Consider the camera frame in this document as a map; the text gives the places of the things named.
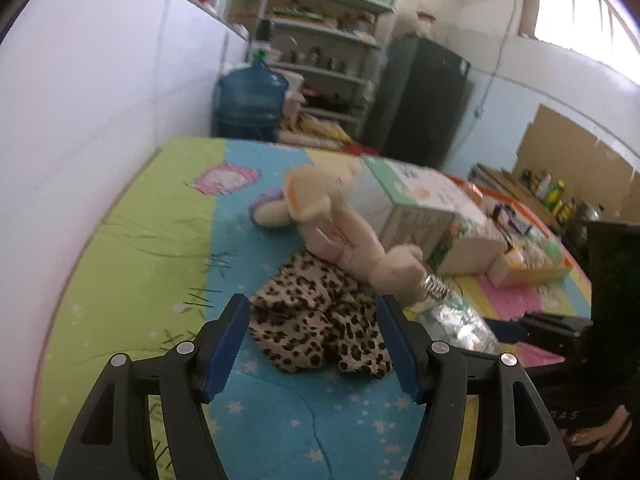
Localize dark grey refrigerator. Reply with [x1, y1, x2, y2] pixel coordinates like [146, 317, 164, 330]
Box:
[372, 36, 473, 173]

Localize wooden cutting board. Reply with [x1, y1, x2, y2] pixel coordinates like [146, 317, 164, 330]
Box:
[470, 162, 556, 221]

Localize orange cardboard tray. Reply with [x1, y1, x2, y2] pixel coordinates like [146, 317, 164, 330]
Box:
[440, 175, 573, 288]

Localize white metal shelf rack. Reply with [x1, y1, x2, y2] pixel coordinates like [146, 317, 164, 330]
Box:
[250, 0, 398, 136]

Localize purple and white pouch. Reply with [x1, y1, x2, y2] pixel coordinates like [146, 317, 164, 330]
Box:
[492, 205, 531, 236]

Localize blue water jug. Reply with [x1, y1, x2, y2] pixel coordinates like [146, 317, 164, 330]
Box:
[214, 52, 291, 143]

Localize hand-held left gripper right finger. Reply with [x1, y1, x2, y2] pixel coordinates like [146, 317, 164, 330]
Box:
[375, 294, 576, 480]

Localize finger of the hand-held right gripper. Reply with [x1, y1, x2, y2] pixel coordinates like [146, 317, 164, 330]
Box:
[491, 319, 526, 346]
[519, 311, 593, 340]

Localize leopard print cloth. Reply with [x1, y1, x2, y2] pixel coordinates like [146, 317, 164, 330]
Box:
[247, 250, 396, 378]

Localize green tissue pack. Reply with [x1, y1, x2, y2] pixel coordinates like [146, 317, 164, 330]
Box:
[352, 155, 483, 261]

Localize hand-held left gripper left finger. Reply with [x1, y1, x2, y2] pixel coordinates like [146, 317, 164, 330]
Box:
[52, 292, 251, 480]

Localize beige plush bunny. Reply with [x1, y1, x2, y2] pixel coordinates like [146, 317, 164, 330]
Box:
[250, 162, 431, 306]

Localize colourful cartoon mat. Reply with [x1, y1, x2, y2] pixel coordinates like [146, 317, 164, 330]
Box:
[35, 135, 593, 480]

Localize floral tissue pack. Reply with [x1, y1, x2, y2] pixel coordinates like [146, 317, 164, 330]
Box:
[432, 210, 508, 276]

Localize person's right hand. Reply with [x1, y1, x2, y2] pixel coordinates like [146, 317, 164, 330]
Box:
[567, 404, 633, 458]

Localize clear plastic bottle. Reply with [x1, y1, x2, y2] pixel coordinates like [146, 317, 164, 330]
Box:
[410, 285, 501, 356]

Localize tray of yellow rolls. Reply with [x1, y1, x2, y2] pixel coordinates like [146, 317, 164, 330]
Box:
[297, 115, 353, 142]

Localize brown cardboard wall sheets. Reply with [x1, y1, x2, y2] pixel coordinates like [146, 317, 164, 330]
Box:
[515, 104, 640, 221]

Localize ribbed metal band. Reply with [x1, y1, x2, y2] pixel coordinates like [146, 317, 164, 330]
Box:
[419, 274, 451, 303]

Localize black water pump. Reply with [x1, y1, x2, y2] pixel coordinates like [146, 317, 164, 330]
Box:
[252, 19, 273, 56]

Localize barred window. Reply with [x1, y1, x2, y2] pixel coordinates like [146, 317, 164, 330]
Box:
[520, 0, 640, 86]

